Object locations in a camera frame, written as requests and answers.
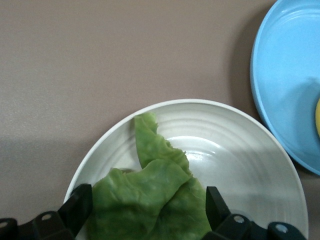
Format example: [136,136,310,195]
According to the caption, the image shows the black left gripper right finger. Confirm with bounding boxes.
[201,186,307,240]

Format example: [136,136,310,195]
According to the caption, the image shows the green lettuce leaf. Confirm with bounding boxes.
[84,112,213,240]

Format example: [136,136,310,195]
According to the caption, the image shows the brown table cover mat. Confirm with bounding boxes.
[0,0,320,240]

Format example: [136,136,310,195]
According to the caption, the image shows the blue round plate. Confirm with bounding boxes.
[249,0,320,176]

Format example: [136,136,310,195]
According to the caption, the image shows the beige round plate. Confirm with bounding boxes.
[63,98,309,240]

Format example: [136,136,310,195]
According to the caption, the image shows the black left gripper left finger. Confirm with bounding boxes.
[0,184,93,240]

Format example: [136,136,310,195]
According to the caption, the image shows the yellow lemon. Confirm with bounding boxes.
[315,97,320,138]

